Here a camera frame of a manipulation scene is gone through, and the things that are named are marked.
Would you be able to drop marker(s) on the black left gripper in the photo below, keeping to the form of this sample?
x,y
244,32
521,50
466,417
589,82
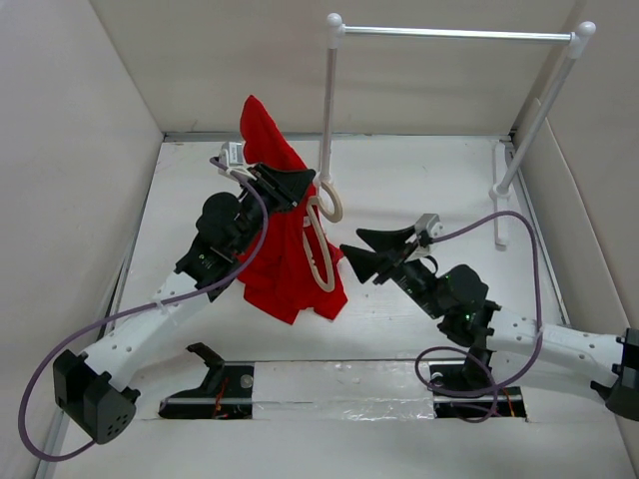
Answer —
x,y
288,188

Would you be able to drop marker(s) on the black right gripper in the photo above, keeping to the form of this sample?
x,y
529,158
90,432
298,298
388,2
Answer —
x,y
365,262

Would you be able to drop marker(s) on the wooden clothes hanger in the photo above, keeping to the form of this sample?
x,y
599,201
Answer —
x,y
322,234

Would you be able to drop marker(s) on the red t shirt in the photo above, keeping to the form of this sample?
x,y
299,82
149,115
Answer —
x,y
280,281

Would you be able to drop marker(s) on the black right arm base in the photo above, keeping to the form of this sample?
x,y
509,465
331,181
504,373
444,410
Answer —
x,y
465,375

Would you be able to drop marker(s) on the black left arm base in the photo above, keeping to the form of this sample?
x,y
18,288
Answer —
x,y
225,393

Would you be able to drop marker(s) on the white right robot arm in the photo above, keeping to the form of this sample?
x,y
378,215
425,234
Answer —
x,y
499,347

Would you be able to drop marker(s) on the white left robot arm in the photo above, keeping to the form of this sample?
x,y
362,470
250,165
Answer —
x,y
93,387

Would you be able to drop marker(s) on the white clothes rack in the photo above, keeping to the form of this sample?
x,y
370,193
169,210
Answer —
x,y
574,42

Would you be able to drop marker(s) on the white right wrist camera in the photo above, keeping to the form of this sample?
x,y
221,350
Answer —
x,y
427,228

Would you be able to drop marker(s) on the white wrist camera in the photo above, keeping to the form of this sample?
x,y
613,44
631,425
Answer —
x,y
427,228
231,160

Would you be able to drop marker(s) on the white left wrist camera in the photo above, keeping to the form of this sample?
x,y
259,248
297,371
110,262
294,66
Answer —
x,y
231,160

